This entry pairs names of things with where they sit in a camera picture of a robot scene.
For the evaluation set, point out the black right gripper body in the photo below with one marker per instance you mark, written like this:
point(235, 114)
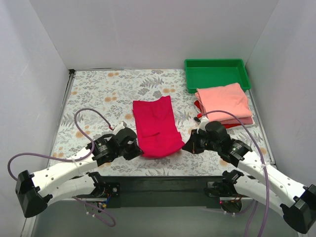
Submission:
point(195, 142)

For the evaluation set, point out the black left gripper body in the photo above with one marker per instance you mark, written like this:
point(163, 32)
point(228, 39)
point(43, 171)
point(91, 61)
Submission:
point(133, 150)

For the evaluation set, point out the magenta red t-shirt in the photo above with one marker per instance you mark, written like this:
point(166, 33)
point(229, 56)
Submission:
point(157, 133)

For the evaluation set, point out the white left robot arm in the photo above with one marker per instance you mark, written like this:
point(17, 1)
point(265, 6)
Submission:
point(77, 176)

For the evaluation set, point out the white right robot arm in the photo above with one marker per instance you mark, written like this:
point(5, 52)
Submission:
point(295, 202)

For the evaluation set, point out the folded red t-shirt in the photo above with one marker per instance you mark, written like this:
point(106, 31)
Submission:
point(201, 111)

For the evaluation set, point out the folded darker pink t-shirt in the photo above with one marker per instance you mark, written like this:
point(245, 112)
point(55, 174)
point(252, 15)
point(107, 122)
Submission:
point(228, 118)

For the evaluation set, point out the folded salmon pink t-shirt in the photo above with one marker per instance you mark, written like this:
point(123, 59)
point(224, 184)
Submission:
point(230, 98)

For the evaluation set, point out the green plastic tray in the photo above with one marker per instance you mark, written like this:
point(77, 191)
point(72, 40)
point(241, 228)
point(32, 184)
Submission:
point(206, 73)

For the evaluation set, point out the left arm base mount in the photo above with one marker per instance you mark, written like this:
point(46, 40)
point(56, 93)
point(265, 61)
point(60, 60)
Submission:
point(104, 193)

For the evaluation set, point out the black front table rail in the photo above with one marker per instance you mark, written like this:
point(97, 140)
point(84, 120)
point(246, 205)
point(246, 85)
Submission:
point(143, 191)

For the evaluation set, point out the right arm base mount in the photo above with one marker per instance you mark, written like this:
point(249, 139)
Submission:
point(229, 200)

